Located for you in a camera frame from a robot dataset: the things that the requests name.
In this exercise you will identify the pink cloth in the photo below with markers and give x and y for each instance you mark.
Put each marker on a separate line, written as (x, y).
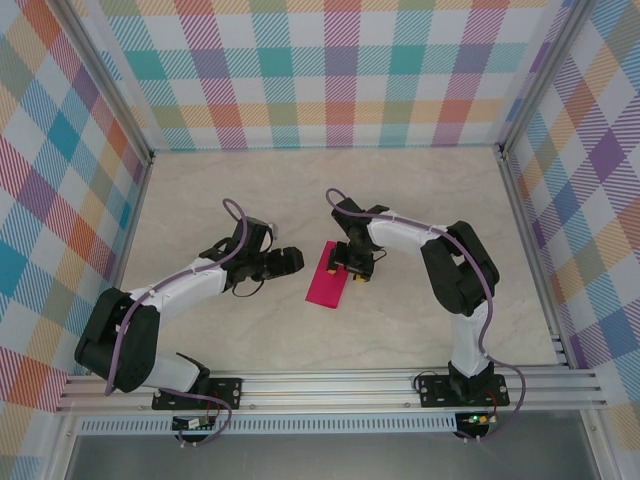
(325, 290)

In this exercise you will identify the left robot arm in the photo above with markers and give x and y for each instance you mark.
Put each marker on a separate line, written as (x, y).
(185, 285)

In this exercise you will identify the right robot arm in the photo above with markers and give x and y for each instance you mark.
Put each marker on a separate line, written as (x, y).
(400, 232)

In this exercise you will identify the circuit board with green light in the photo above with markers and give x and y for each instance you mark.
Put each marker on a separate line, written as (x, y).
(477, 419)

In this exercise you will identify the small circuit board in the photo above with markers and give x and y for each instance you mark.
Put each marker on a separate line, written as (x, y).
(192, 424)

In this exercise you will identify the grey metal panel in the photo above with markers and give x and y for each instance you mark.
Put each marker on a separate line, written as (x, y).
(325, 460)

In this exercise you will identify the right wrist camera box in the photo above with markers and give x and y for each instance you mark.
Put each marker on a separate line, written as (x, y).
(347, 212)

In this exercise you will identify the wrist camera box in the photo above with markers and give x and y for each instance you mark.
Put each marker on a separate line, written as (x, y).
(347, 212)
(255, 235)

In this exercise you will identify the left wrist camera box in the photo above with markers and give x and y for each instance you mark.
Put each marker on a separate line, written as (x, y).
(255, 235)

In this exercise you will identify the aluminium mounting rail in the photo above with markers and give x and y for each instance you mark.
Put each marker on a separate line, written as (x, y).
(325, 390)

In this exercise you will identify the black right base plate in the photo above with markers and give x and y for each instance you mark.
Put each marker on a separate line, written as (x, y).
(430, 395)

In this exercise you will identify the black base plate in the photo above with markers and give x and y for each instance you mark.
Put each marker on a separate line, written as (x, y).
(227, 390)
(430, 395)

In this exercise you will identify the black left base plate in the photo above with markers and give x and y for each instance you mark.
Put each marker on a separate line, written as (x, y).
(227, 390)

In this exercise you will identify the aluminium side rail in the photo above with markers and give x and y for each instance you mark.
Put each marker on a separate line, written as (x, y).
(531, 250)
(131, 230)

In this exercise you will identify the aluminium frame post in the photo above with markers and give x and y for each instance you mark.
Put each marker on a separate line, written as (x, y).
(540, 75)
(107, 75)

